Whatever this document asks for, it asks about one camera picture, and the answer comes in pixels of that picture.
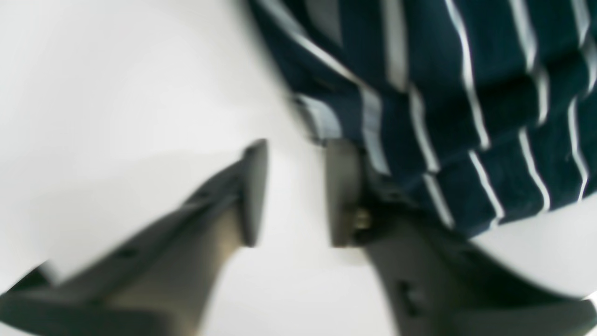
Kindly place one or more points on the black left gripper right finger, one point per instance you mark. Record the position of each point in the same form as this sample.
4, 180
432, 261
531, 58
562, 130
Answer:
436, 282

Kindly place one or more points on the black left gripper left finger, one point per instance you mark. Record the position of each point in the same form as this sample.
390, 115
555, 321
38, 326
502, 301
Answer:
158, 282

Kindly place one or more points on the navy white striped t-shirt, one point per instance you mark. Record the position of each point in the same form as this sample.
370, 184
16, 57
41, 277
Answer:
483, 112

